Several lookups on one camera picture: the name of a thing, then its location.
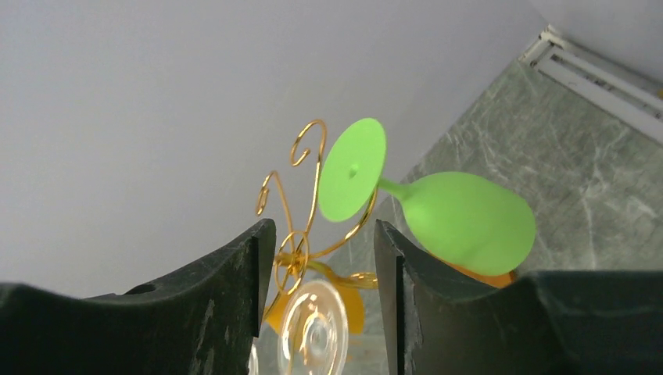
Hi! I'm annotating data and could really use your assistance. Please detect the gold wire rack wooden base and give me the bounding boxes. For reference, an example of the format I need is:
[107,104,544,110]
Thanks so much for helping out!
[254,119,379,320]

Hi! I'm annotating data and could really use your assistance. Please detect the yellow plastic wine glass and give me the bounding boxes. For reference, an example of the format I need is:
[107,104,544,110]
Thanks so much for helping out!
[263,260,516,335]

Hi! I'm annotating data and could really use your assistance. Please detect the green plastic wine glass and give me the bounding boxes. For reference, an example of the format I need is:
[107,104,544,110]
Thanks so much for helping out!
[317,118,536,277]

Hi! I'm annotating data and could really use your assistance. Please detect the clear wine glass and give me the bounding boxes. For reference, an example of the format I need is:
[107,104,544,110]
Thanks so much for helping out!
[277,280,349,375]
[247,341,259,375]

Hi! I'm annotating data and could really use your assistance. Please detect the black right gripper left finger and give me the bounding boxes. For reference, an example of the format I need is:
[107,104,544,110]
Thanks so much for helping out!
[1,219,276,374]

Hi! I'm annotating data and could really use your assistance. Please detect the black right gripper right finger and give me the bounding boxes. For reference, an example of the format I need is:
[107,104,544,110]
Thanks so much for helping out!
[374,220,662,374]

